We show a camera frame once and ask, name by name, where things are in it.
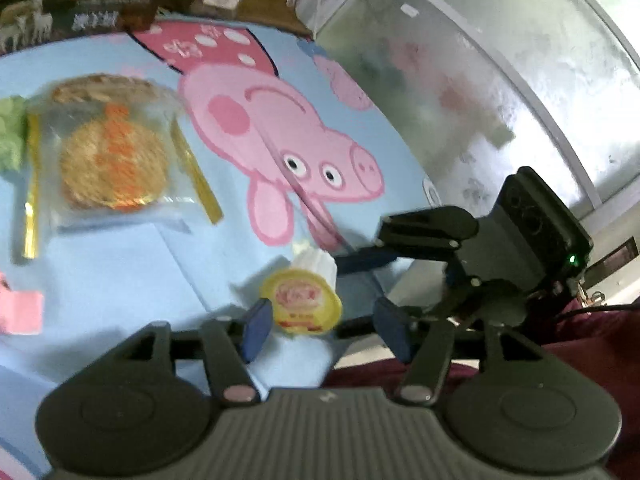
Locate black tin box sheep print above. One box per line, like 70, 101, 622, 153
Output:
0, 0, 159, 56

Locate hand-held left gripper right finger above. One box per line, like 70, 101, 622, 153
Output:
374, 297, 546, 407

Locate black cable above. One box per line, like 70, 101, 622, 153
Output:
555, 300, 640, 319

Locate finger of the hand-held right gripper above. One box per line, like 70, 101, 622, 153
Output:
375, 205, 479, 262
332, 246, 403, 275

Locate dark red clothing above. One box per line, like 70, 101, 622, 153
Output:
325, 304, 640, 480

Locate light green crinkled packet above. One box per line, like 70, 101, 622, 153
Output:
0, 96, 28, 173

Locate pink candy carton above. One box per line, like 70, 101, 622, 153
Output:
0, 274, 44, 334

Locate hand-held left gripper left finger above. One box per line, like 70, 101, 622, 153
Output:
120, 299, 275, 407

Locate frosted glass sliding door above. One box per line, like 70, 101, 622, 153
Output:
295, 0, 640, 221

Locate yellow lid jelly cup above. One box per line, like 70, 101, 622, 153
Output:
259, 252, 344, 336

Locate clear cookie packet gold edges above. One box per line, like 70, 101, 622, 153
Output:
22, 74, 224, 261

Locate cartoon pig printed bed sheet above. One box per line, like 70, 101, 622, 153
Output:
0, 20, 442, 480

